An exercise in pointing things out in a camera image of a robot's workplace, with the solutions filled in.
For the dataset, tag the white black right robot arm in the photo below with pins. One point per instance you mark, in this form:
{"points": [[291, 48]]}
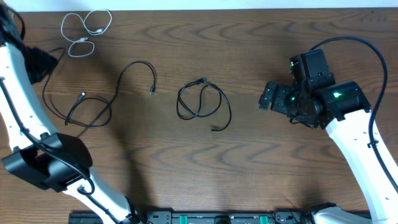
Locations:
{"points": [[343, 112]]}

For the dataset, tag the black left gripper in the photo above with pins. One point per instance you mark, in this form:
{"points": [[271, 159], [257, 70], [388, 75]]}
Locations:
{"points": [[46, 60]]}

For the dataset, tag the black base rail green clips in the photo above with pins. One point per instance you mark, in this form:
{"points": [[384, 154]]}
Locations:
{"points": [[167, 217]]}

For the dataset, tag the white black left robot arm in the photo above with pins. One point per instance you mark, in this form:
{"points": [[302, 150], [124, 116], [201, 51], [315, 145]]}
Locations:
{"points": [[41, 155]]}

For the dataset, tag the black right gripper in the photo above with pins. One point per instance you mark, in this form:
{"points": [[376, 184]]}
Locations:
{"points": [[277, 103]]}

